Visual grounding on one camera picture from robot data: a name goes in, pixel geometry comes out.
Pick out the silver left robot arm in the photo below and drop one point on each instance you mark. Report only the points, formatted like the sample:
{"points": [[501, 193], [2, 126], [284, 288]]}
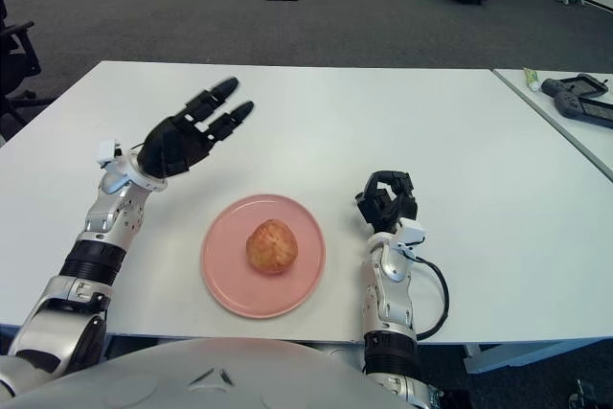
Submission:
{"points": [[115, 217]]}

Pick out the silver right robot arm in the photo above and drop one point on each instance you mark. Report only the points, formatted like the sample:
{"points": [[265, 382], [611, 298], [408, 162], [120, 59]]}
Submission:
{"points": [[392, 294]]}

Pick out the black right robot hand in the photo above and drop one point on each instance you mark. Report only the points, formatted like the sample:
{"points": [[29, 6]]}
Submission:
{"points": [[385, 205]]}

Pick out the black office chair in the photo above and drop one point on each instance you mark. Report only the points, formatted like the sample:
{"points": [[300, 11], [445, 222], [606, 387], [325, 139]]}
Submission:
{"points": [[14, 59]]}

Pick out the white table frame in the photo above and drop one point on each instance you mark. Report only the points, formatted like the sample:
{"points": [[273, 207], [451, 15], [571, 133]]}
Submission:
{"points": [[527, 355]]}

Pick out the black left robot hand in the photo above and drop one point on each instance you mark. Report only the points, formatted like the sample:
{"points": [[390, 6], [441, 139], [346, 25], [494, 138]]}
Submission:
{"points": [[172, 148]]}

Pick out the black metal stand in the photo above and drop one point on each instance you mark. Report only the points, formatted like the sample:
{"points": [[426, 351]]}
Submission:
{"points": [[586, 394]]}

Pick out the red yellow apple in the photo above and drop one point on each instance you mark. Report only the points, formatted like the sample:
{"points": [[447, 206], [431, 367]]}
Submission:
{"points": [[272, 247]]}

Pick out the pink round plate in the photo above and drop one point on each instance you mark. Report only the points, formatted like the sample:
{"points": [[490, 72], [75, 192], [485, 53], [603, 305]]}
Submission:
{"points": [[225, 260]]}

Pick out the grey robot torso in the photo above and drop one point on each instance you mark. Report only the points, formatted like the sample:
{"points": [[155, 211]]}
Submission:
{"points": [[191, 375]]}

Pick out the green white tube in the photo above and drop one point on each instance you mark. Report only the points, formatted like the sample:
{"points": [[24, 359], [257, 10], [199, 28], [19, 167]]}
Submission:
{"points": [[532, 77]]}

